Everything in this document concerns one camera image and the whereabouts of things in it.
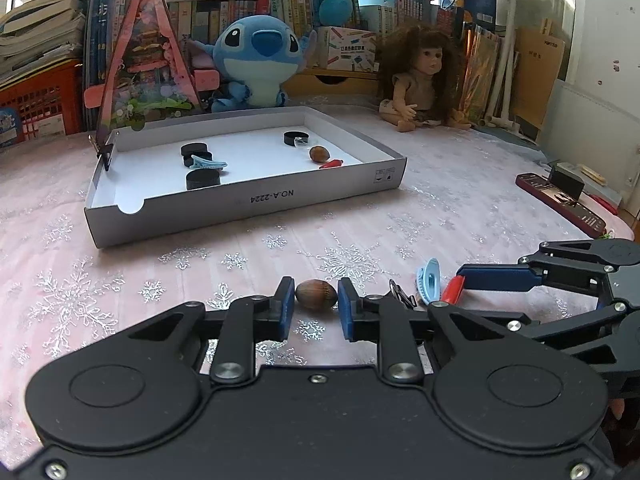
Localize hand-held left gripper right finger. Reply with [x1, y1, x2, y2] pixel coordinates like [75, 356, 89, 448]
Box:
[337, 277, 533, 386]

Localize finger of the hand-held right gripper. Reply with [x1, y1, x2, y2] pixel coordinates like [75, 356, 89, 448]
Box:
[456, 240, 611, 293]
[507, 300, 631, 363]

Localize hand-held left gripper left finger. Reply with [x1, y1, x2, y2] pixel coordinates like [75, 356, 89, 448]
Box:
[130, 276, 296, 385]

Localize white cardboard box tray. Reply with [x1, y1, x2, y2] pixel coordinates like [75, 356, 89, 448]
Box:
[83, 106, 407, 249]

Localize blue hair clip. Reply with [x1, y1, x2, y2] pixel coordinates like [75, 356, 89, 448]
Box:
[190, 156, 229, 172]
[415, 258, 442, 306]

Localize large black binder clip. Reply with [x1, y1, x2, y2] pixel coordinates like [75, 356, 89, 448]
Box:
[387, 280, 418, 308]

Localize dark red remote control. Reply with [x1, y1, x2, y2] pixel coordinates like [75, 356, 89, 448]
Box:
[516, 172, 608, 238]

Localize pink snowflake tablecloth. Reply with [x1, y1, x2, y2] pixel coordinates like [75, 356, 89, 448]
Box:
[0, 95, 636, 461]

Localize small black box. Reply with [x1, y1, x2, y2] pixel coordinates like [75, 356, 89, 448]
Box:
[547, 166, 586, 201]

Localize brown cardboard sheet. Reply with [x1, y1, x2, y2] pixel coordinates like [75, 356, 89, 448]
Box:
[512, 17, 566, 131]

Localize gold foil sheets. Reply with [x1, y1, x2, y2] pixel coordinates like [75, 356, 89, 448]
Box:
[452, 22, 501, 121]

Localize white plastic pipe rack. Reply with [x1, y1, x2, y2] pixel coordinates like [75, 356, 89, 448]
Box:
[482, 0, 536, 133]

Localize curly brown hair doll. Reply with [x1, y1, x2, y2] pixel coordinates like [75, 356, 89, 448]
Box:
[375, 27, 473, 133]

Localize wooden drawer box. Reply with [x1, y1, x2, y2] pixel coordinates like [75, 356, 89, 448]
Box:
[295, 67, 383, 98]

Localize small black binder clip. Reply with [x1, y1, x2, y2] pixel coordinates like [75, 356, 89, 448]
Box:
[89, 132, 117, 173]

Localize blue alien plush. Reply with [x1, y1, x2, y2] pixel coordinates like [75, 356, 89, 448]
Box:
[187, 14, 318, 113]

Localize colourful printed cardboard box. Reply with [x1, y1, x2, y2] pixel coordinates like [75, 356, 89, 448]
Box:
[317, 26, 378, 72]

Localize pink triangular toy house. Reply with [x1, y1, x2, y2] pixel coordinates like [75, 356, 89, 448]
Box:
[85, 0, 221, 133]

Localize row of shelf books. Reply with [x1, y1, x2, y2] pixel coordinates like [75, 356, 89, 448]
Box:
[165, 0, 451, 71]

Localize blue plush ball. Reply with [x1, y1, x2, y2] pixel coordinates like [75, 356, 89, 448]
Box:
[319, 0, 353, 23]

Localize red plastic crate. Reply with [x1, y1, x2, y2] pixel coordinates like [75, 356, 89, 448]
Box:
[0, 60, 83, 148]

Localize row of blue upright books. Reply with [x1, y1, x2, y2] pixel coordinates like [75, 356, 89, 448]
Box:
[82, 0, 126, 131]

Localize stack of lying books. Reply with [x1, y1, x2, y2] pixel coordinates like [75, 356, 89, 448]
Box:
[0, 0, 93, 86]

